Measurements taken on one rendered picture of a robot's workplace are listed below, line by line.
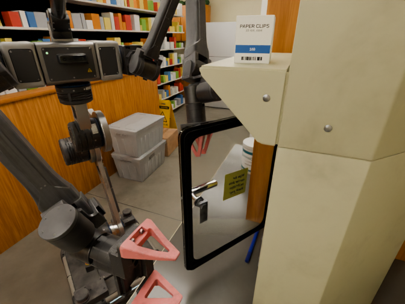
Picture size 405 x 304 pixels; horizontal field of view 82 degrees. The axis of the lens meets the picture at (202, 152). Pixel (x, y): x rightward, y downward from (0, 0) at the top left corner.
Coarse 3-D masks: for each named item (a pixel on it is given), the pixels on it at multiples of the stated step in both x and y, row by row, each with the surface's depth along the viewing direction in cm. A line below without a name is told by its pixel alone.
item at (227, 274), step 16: (176, 240) 77; (256, 240) 77; (224, 256) 72; (240, 256) 72; (256, 256) 72; (160, 272) 67; (176, 272) 67; (192, 272) 67; (208, 272) 67; (224, 272) 67; (240, 272) 67; (256, 272) 67; (400, 272) 67; (160, 288) 62; (176, 288) 62; (192, 288) 62; (208, 288) 62; (224, 288) 62; (240, 288) 62; (384, 288) 62; (400, 288) 62
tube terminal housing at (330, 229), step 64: (320, 0) 24; (384, 0) 22; (320, 64) 26; (384, 64) 24; (320, 128) 29; (384, 128) 26; (320, 192) 32; (384, 192) 33; (320, 256) 36; (384, 256) 44
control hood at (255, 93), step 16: (208, 64) 33; (224, 64) 33; (240, 64) 33; (256, 64) 33; (272, 64) 33; (288, 64) 33; (208, 80) 31; (224, 80) 31; (240, 80) 30; (256, 80) 29; (272, 80) 28; (224, 96) 31; (240, 96) 31; (256, 96) 30; (272, 96) 29; (240, 112) 32; (256, 112) 31; (272, 112) 30; (256, 128) 32; (272, 128) 31; (272, 144) 32
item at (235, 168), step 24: (216, 120) 48; (192, 144) 46; (216, 144) 50; (240, 144) 54; (264, 144) 59; (192, 168) 49; (216, 168) 53; (240, 168) 58; (264, 168) 63; (192, 192) 51; (216, 192) 56; (240, 192) 61; (264, 192) 68; (216, 216) 59; (240, 216) 66; (216, 240) 63
